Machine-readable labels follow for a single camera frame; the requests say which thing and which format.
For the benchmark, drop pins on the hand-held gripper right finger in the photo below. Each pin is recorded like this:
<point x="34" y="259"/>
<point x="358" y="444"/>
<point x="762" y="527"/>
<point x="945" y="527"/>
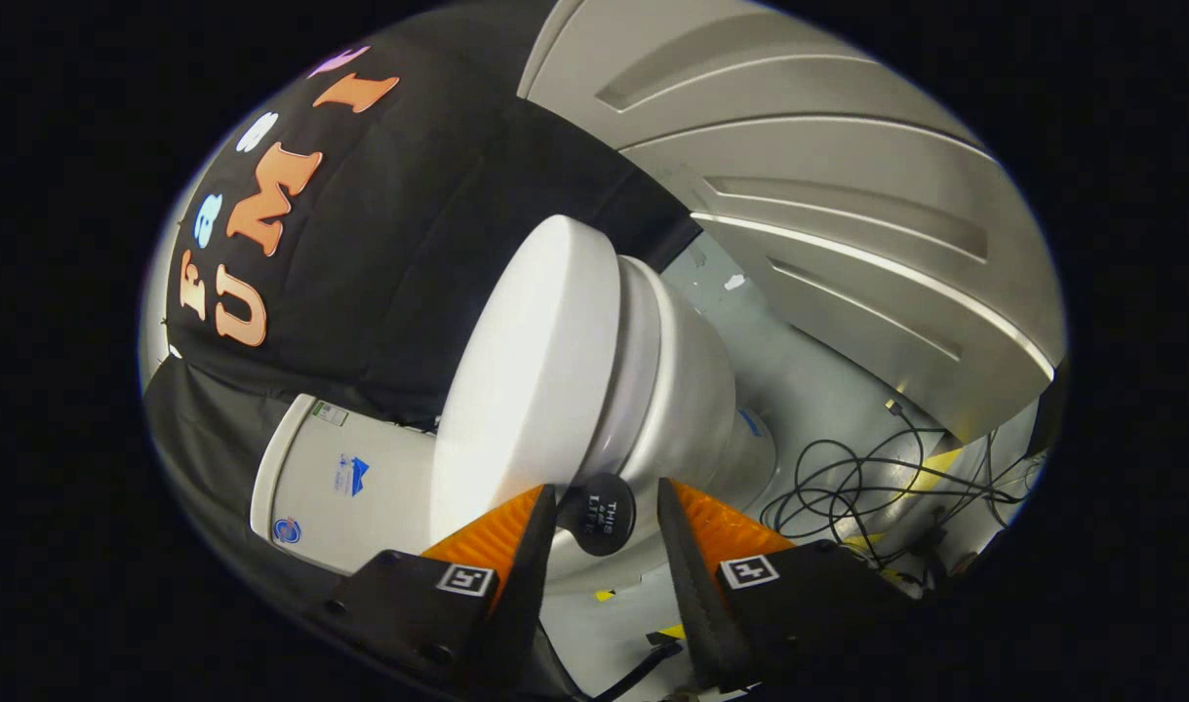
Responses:
<point x="696" y="604"/>

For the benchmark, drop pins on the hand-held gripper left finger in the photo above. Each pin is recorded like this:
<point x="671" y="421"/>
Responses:
<point x="528" y="585"/>

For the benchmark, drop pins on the black round pull tab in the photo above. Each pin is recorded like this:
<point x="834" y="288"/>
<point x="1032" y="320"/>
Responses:
<point x="604" y="517"/>

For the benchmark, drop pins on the white toilet lid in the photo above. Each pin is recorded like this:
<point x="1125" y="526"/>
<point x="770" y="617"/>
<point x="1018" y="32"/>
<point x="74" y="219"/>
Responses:
<point x="526" y="370"/>

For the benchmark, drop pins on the white toilet with tank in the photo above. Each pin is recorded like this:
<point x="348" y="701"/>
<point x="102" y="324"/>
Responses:
<point x="389" y="507"/>

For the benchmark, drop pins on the black backdrop cloth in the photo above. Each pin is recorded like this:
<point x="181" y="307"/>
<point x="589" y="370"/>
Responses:
<point x="409" y="244"/>

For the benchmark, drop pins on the white drawer cabinet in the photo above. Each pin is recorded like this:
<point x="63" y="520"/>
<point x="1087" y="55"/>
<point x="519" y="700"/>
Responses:
<point x="848" y="195"/>

